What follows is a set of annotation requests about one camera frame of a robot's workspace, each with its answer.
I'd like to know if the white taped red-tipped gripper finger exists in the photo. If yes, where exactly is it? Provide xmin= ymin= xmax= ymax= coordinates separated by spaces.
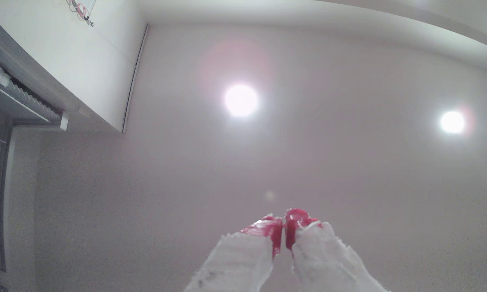
xmin=285 ymin=208 xmax=390 ymax=292
xmin=183 ymin=214 xmax=284 ymax=292

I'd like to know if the red wire bundle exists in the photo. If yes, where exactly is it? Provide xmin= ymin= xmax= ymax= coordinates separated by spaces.
xmin=66 ymin=0 xmax=96 ymax=27

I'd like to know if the round ceiling light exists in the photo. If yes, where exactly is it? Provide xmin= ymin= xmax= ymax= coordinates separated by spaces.
xmin=440 ymin=110 xmax=466 ymax=134
xmin=224 ymin=84 xmax=259 ymax=118

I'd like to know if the white slatted blind headrail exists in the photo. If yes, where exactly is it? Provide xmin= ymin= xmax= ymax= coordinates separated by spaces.
xmin=0 ymin=65 xmax=70 ymax=131

